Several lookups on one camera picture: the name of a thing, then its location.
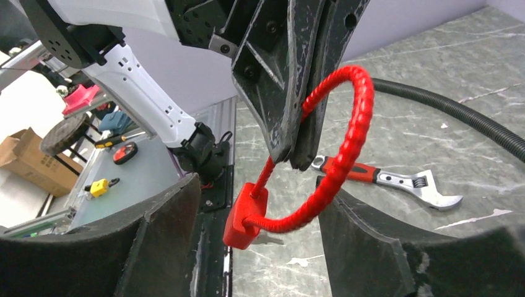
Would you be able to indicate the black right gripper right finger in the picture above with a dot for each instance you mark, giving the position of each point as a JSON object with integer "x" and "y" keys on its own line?
{"x": 370, "y": 253}

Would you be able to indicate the red handled adjustable wrench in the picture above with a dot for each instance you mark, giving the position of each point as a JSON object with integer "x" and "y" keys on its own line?
{"x": 421, "y": 185}

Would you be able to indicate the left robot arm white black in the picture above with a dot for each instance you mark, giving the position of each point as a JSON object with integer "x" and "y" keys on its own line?
{"x": 88, "y": 36}

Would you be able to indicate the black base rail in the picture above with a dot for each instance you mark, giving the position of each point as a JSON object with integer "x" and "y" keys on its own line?
{"x": 210, "y": 265}

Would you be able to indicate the cardboard box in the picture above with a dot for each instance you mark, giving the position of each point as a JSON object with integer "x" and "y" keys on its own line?
{"x": 21, "y": 154}

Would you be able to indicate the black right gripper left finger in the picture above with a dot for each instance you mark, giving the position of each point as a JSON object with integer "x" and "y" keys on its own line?
{"x": 139, "y": 251}

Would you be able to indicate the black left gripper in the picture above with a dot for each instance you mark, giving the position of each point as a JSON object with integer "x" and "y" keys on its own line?
{"x": 272, "y": 45}

